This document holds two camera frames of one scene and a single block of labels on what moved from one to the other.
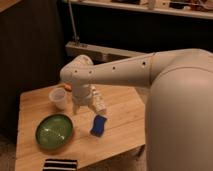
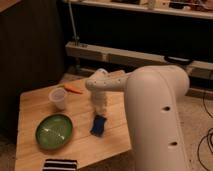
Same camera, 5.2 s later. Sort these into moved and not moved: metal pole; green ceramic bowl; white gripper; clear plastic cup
Moved: white gripper
Not moved: green ceramic bowl; metal pole; clear plastic cup
